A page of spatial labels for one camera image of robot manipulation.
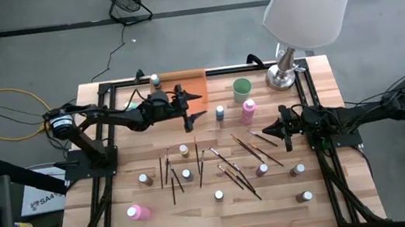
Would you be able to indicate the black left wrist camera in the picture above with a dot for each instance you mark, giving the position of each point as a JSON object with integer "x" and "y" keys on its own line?
{"x": 160, "y": 96}

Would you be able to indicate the black table clamp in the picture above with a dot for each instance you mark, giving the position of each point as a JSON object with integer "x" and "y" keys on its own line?
{"x": 254, "y": 59}
{"x": 138, "y": 75}

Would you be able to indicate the orange plastic bin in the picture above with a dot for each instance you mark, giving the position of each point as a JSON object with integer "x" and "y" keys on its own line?
{"x": 193, "y": 85}

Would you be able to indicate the large pink paint bottle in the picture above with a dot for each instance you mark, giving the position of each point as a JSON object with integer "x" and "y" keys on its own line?
{"x": 248, "y": 113}
{"x": 141, "y": 212}

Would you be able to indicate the white printed cardboard box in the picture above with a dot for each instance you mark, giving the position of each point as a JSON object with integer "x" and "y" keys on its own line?
{"x": 41, "y": 201}

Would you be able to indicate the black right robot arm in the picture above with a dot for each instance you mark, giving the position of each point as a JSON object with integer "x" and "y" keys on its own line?
{"x": 363, "y": 112}

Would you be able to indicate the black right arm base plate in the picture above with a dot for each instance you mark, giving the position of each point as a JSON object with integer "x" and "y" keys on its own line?
{"x": 347, "y": 140}

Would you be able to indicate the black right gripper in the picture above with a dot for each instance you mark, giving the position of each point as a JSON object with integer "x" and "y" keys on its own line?
{"x": 298, "y": 122}

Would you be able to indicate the green plastic cup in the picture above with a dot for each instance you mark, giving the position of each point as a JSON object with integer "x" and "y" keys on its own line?
{"x": 243, "y": 92}

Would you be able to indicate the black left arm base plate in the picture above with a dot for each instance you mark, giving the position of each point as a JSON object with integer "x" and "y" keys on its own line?
{"x": 77, "y": 171}

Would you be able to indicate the small white paint bottle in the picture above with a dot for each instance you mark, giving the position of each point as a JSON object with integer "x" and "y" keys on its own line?
{"x": 219, "y": 195}

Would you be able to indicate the small mauve paint bottle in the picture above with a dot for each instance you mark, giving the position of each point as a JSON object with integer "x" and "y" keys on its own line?
{"x": 261, "y": 170}

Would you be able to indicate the black diagonal beam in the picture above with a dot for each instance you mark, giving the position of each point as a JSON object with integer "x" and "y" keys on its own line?
{"x": 30, "y": 177}

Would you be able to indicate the small blue paint bottle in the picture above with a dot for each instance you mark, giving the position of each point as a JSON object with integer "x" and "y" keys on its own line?
{"x": 220, "y": 114}

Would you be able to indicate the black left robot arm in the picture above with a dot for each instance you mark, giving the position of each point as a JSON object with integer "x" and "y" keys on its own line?
{"x": 108, "y": 116}

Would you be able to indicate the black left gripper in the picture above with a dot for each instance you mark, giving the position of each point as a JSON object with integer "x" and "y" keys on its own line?
{"x": 170, "y": 108}

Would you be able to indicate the table lamp white shade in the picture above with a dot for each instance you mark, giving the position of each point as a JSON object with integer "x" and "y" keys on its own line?
{"x": 309, "y": 1}

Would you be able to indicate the paint brush pale bristles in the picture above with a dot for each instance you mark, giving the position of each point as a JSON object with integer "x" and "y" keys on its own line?
{"x": 222, "y": 158}

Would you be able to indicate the small yellow paint bottle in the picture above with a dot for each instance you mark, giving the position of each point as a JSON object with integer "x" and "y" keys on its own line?
{"x": 184, "y": 152}

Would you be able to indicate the small teal paint bottle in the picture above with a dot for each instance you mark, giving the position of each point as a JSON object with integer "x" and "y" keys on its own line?
{"x": 155, "y": 80}

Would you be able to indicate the small white paper scrap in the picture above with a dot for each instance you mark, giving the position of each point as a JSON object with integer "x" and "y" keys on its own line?
{"x": 134, "y": 40}

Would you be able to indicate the thin dark paint brush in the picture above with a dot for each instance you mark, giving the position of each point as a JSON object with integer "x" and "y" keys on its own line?
{"x": 247, "y": 147}
{"x": 177, "y": 180}
{"x": 167, "y": 166}
{"x": 243, "y": 177}
{"x": 172, "y": 188}
{"x": 197, "y": 157}
{"x": 263, "y": 138}
{"x": 161, "y": 172}
{"x": 247, "y": 151}
{"x": 245, "y": 185}
{"x": 230, "y": 177}
{"x": 202, "y": 168}
{"x": 266, "y": 154}

